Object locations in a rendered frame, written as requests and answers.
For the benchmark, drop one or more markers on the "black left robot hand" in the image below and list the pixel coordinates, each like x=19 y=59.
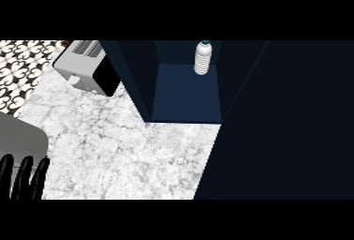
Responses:
x=22 y=181

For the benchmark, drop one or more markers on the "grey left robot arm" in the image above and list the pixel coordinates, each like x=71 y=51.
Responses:
x=21 y=137

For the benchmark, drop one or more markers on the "dark blue cabinet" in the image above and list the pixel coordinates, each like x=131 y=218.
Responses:
x=185 y=93

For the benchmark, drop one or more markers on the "clear plastic water bottle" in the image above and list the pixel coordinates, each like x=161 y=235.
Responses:
x=202 y=59

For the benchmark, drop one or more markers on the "dark blue cabinet door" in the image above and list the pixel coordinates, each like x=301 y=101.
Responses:
x=285 y=125

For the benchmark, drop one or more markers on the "white and black toaster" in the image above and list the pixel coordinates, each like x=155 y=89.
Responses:
x=84 y=67

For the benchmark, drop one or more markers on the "small brown object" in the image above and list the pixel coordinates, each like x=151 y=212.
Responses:
x=65 y=42

